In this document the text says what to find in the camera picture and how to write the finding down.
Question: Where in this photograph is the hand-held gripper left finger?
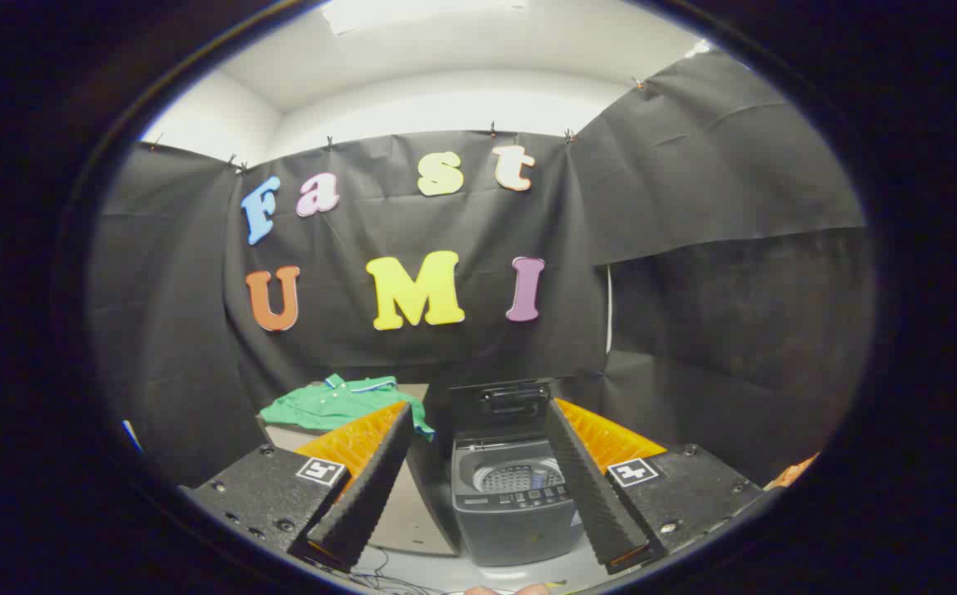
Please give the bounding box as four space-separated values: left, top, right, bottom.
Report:
179 401 415 573

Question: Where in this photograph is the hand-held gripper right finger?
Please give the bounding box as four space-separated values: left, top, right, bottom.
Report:
545 397 769 575

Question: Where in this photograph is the grey washing machine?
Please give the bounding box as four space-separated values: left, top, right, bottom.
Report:
450 434 587 568

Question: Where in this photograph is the green polo shirt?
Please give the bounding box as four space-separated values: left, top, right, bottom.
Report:
259 374 436 440

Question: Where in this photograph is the dark washing machine lid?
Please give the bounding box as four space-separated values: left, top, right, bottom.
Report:
448 378 566 443

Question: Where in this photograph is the grey side table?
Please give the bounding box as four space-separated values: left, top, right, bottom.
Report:
257 382 459 557

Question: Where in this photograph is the orange and white object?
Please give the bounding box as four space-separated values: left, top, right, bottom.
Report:
764 452 820 490

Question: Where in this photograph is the row of small cloth clips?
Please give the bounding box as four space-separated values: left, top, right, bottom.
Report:
148 76 646 176

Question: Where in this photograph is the ceiling light panel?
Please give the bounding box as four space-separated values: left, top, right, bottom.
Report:
321 0 529 34

